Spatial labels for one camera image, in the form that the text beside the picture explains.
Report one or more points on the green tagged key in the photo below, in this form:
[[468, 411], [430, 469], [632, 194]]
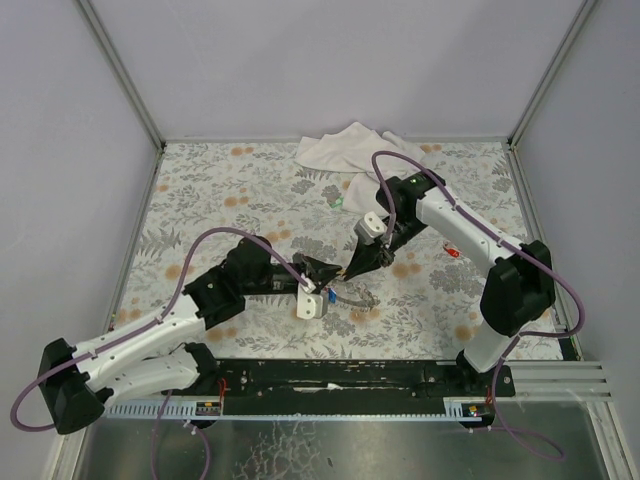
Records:
[[337, 204]]

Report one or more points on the white slotted cable duct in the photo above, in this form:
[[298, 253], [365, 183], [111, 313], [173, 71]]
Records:
[[305, 407]]

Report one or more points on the white disc with keyrings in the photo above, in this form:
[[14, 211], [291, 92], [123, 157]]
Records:
[[354, 295]]

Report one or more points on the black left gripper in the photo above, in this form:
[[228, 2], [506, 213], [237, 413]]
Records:
[[310, 275]]

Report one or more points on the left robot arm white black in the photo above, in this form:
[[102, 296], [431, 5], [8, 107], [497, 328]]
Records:
[[157, 352]]

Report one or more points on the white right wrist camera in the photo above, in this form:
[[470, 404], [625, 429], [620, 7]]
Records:
[[369, 228]]

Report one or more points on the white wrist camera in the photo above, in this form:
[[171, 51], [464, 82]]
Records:
[[311, 305], [369, 228]]

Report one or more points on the grey left corner post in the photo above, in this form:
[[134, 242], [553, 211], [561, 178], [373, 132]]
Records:
[[105, 44]]

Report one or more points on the white crumpled cloth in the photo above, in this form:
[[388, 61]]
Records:
[[350, 151]]

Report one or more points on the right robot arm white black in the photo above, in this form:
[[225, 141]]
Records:
[[516, 292]]

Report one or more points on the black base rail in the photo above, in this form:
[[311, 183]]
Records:
[[357, 379]]

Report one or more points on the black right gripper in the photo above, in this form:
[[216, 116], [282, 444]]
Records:
[[377, 250]]

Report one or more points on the grey aluminium corner post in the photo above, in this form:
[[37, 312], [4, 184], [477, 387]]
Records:
[[560, 55]]

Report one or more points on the red tagged key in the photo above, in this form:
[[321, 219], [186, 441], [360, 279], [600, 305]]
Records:
[[451, 250]]

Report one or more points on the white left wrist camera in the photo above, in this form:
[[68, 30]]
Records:
[[311, 305]]

